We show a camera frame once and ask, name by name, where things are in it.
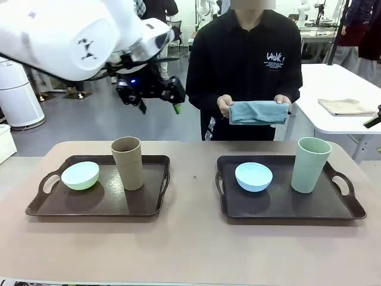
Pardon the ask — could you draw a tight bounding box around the white background desk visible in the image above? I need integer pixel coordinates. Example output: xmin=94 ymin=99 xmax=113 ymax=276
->
xmin=299 ymin=25 xmax=339 ymax=63

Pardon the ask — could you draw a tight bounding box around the black slanted pole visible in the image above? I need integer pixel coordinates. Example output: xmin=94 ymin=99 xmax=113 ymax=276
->
xmin=326 ymin=0 xmax=349 ymax=66

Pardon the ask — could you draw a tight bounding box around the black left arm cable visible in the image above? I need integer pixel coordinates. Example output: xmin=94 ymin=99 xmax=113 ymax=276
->
xmin=89 ymin=55 xmax=181 ymax=83

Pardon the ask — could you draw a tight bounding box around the person's left forearm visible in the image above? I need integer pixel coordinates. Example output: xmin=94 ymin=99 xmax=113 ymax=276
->
xmin=282 ymin=83 xmax=304 ymax=105

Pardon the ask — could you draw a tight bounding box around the person's right forearm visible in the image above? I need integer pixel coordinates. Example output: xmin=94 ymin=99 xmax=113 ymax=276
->
xmin=186 ymin=86 xmax=229 ymax=116

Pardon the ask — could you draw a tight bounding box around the tall brown cup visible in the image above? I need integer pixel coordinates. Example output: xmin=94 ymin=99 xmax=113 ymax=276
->
xmin=110 ymin=136 xmax=145 ymax=191

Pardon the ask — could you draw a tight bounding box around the white side table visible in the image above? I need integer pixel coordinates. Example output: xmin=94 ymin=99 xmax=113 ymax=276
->
xmin=293 ymin=64 xmax=381 ymax=166

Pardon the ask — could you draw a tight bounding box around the light blue bowl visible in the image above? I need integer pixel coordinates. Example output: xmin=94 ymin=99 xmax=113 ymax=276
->
xmin=235 ymin=161 xmax=273 ymax=192

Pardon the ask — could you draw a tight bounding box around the blue cloth mat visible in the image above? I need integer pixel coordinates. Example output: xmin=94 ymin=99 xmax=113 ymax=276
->
xmin=228 ymin=100 xmax=289 ymax=126

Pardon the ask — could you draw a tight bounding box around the bystander in dark red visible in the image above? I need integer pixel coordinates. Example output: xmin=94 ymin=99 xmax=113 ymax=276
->
xmin=336 ymin=0 xmax=381 ymax=81

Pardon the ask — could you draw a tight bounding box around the tall light green cup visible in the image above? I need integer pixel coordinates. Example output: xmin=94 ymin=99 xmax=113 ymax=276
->
xmin=291 ymin=136 xmax=333 ymax=194

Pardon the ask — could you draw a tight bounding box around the person in black shirt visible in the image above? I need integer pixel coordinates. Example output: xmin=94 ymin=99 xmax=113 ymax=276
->
xmin=186 ymin=0 xmax=304 ymax=141

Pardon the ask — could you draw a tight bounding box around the white box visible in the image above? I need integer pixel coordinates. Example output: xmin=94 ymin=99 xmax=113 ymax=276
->
xmin=0 ymin=123 xmax=18 ymax=165

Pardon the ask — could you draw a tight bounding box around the light green bowl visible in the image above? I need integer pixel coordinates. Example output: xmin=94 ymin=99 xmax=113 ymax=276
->
xmin=61 ymin=161 xmax=100 ymax=191

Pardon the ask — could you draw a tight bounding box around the bystander in black top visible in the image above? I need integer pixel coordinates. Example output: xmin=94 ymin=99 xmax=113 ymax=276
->
xmin=142 ymin=0 xmax=180 ymax=81

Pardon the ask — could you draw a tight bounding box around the person's right hand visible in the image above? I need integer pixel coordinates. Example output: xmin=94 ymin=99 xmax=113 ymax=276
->
xmin=217 ymin=94 xmax=235 ymax=117

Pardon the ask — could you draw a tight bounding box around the dark brown handled tray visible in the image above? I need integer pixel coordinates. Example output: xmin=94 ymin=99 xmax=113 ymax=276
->
xmin=25 ymin=154 xmax=171 ymax=217
xmin=214 ymin=154 xmax=367 ymax=225

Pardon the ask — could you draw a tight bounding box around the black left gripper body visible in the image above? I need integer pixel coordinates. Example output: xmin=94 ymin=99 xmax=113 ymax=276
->
xmin=115 ymin=71 xmax=187 ymax=105

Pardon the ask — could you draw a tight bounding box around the beige cloth mat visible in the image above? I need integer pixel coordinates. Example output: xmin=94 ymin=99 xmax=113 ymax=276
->
xmin=317 ymin=98 xmax=377 ymax=117

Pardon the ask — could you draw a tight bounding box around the small white background robot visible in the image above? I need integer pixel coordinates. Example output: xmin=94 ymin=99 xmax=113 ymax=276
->
xmin=297 ymin=0 xmax=310 ymax=27

